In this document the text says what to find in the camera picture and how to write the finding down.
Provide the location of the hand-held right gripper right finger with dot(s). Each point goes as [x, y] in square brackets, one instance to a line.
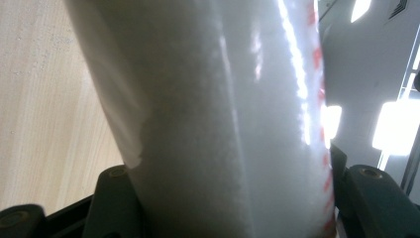
[373, 205]

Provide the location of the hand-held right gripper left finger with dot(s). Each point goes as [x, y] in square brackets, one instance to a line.
[115, 205]

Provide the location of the red white spouted pouch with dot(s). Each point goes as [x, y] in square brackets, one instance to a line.
[214, 115]

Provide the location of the ceiling light panel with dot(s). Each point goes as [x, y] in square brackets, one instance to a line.
[360, 9]
[332, 125]
[396, 127]

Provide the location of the ceiling air vent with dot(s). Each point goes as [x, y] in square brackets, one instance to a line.
[399, 8]

